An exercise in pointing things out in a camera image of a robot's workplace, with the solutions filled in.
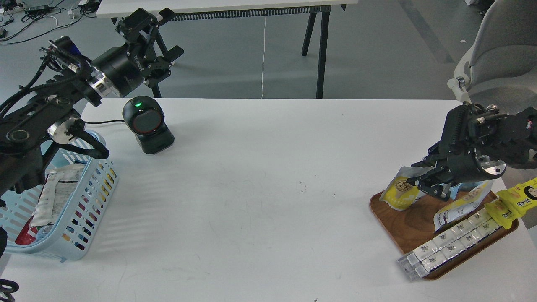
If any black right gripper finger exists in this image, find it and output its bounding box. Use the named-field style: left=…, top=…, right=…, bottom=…
left=411, top=159, right=432, bottom=169
left=417, top=183, right=451, bottom=201

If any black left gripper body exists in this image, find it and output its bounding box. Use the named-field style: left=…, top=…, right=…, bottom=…
left=86, top=36, right=172, bottom=106

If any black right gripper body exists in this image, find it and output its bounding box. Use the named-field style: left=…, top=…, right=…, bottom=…
left=407, top=143, right=507, bottom=187

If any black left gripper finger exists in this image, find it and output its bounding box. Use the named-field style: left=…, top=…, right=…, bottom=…
left=162, top=45, right=185, bottom=63
left=115, top=8, right=176, bottom=42

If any yellow white bean snack pouch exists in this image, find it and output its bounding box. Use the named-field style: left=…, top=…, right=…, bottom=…
left=379, top=167, right=428, bottom=211

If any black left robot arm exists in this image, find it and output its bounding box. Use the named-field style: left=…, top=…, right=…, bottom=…
left=1, top=8, right=183, bottom=194

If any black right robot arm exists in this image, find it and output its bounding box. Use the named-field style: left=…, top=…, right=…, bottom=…
left=407, top=102, right=537, bottom=201

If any blue snack bag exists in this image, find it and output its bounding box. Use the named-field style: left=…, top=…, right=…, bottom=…
left=449, top=183, right=478, bottom=200

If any yellow cartoon snack bag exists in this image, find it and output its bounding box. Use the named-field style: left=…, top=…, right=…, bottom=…
left=485, top=178, right=537, bottom=229

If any silver snack bar upper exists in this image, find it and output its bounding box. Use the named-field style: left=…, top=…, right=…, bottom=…
left=405, top=208, right=494, bottom=266

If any silver snack bar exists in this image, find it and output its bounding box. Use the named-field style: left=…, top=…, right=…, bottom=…
left=397, top=218, right=502, bottom=282
left=405, top=208, right=494, bottom=266

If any silver snack bar lower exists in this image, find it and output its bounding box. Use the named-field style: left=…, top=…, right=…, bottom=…
left=397, top=218, right=502, bottom=282

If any white snack pouch in basket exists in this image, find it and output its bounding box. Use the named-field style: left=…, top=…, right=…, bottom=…
left=30, top=163, right=86, bottom=227

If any light blue plastic basket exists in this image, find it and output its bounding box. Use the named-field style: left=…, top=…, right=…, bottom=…
left=1, top=149, right=119, bottom=262

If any red snack packet in basket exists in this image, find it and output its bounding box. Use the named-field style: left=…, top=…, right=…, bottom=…
left=15, top=216, right=38, bottom=245

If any brown wooden tray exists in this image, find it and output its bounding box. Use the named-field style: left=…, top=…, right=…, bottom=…
left=369, top=193, right=519, bottom=281

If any black barcode scanner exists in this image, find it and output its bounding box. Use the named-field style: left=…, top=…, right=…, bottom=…
left=122, top=96, right=175, bottom=154

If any grey office chair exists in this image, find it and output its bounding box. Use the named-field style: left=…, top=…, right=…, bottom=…
left=447, top=0, right=537, bottom=114

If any white background table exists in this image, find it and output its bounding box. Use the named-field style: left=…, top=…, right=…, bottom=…
left=96, top=0, right=358, bottom=98

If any floor cables bundle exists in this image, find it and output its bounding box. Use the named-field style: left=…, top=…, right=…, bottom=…
left=0, top=0, right=101, bottom=45

